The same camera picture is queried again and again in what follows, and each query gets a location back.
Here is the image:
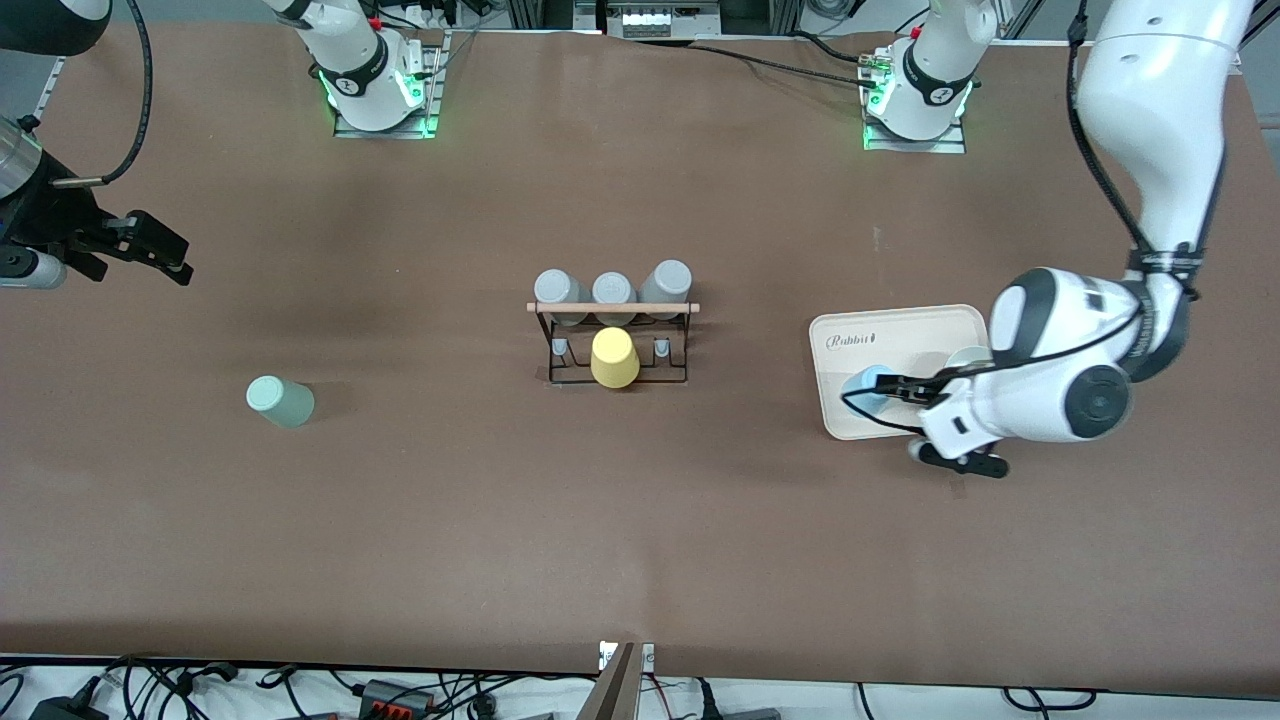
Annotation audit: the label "light blue plastic cup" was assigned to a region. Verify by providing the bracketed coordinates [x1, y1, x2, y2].
[840, 364, 903, 418]

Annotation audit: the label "mint green plastic cup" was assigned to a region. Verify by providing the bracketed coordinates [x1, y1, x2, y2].
[245, 375, 316, 430]

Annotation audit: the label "beige plastic tray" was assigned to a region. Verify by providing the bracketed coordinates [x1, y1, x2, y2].
[808, 304, 993, 442]

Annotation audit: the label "grey plastic cup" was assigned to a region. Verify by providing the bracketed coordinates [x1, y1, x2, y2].
[638, 259, 694, 322]
[533, 268, 592, 327]
[592, 271, 639, 327]

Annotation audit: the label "yellow plastic cup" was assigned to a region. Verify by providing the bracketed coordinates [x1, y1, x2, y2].
[590, 327, 641, 390]

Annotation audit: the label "grey socket box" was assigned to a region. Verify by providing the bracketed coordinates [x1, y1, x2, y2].
[604, 0, 723, 40]

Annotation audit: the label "black power adapter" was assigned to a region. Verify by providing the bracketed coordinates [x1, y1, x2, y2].
[28, 694, 109, 720]

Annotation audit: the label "black power strip red switches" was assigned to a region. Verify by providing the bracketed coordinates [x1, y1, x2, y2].
[358, 677, 438, 720]

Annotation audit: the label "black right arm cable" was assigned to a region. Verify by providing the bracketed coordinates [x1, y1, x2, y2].
[50, 0, 154, 190]

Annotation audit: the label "metal base plate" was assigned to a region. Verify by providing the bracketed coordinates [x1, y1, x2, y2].
[332, 30, 447, 140]
[861, 45, 970, 155]

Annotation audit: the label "looped black floor cable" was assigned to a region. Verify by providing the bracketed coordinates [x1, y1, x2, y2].
[1003, 686, 1098, 714]

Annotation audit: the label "long black table cable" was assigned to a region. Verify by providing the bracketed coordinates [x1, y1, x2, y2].
[688, 40, 883, 89]

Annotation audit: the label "grey bracket post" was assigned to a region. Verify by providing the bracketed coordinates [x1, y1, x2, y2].
[578, 640, 657, 720]

